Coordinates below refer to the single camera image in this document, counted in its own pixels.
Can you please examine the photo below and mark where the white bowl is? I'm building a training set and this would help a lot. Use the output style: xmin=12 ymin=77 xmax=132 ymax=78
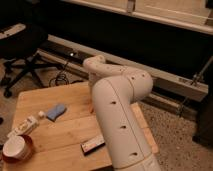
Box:
xmin=3 ymin=136 xmax=26 ymax=159

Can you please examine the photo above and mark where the black rectangular box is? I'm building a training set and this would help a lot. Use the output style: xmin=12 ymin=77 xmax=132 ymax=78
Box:
xmin=81 ymin=135 xmax=105 ymax=155

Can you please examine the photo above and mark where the black office chair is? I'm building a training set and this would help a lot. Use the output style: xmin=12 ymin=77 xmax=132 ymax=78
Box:
xmin=0 ymin=23 xmax=62 ymax=98

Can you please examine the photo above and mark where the white squeeze tube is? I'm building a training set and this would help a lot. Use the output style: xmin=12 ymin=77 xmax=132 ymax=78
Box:
xmin=7 ymin=111 xmax=46 ymax=138

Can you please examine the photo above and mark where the blue sponge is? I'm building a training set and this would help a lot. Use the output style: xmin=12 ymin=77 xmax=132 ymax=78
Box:
xmin=46 ymin=104 xmax=66 ymax=122

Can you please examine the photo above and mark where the black cable coil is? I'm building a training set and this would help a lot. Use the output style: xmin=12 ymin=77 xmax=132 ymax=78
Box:
xmin=49 ymin=59 xmax=71 ymax=88

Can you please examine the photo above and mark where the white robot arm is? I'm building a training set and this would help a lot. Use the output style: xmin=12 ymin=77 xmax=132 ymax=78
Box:
xmin=83 ymin=55 xmax=161 ymax=171

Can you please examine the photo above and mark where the metal rail beam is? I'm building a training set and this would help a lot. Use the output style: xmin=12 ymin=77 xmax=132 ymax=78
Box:
xmin=40 ymin=36 xmax=209 ymax=120

